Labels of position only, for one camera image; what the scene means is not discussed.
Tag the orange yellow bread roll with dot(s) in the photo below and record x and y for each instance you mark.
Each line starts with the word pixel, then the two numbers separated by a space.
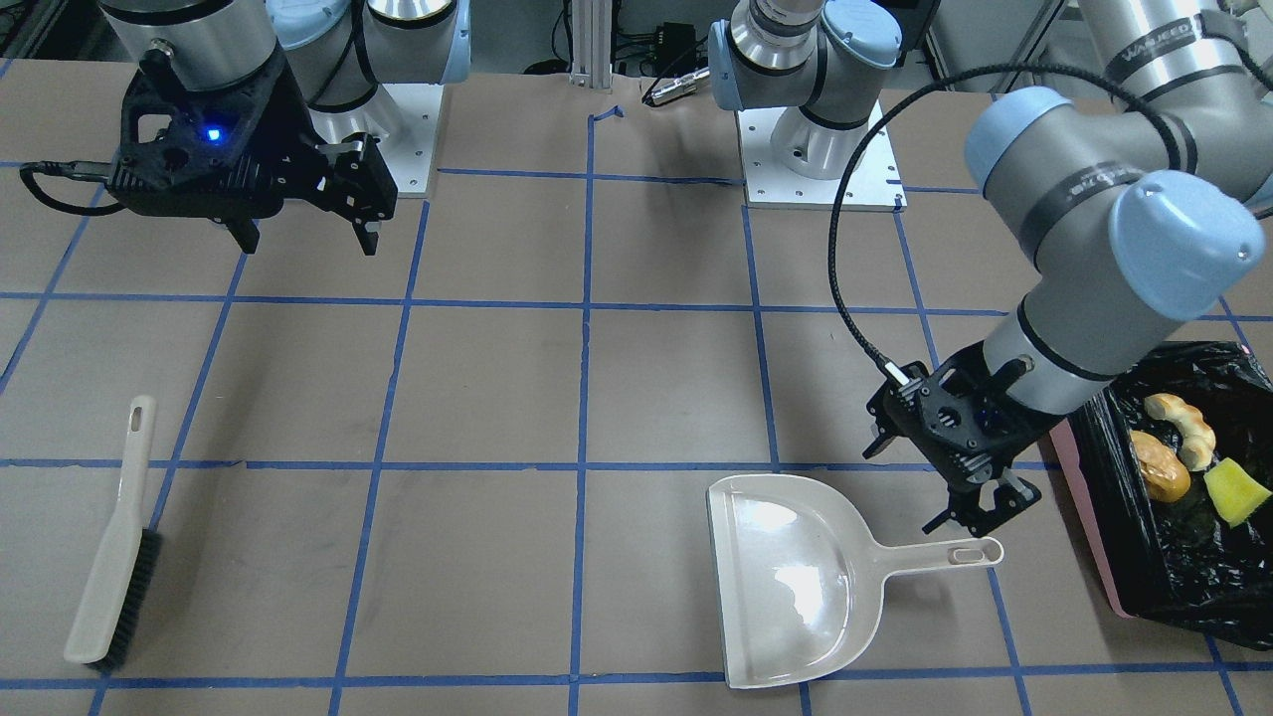
pixel 1166 478

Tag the beige plastic dustpan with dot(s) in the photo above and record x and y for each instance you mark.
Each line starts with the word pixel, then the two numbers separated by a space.
pixel 801 578

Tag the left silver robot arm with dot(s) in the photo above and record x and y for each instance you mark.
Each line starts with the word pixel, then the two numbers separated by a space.
pixel 1136 222

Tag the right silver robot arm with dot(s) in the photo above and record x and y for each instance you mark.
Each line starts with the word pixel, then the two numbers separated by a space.
pixel 339 51

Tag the aluminium frame post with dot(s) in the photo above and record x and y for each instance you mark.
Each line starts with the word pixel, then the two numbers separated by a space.
pixel 591 44

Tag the beige hand brush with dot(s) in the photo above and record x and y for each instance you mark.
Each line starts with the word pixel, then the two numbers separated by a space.
pixel 124 562

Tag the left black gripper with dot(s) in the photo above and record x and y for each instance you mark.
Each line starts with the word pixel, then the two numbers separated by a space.
pixel 1026 435

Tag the pink bin with black bag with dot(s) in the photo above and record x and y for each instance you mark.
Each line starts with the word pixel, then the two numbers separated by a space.
pixel 1177 563

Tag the yellow green sponge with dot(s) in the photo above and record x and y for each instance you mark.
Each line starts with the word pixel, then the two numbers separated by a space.
pixel 1235 494

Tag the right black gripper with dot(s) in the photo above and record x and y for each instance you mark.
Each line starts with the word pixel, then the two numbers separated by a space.
pixel 293 131

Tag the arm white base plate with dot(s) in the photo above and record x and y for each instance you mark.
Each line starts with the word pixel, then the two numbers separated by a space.
pixel 776 169
pixel 406 120

